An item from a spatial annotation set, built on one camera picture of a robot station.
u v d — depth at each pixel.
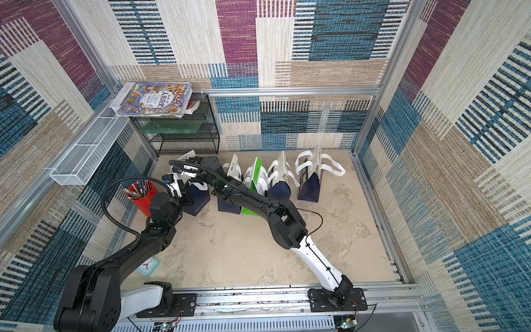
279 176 0.80
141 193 0.85
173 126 0.96
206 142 1.19
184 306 0.74
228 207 0.92
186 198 0.76
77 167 0.70
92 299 0.41
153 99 0.80
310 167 0.84
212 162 0.70
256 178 0.79
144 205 0.89
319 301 0.73
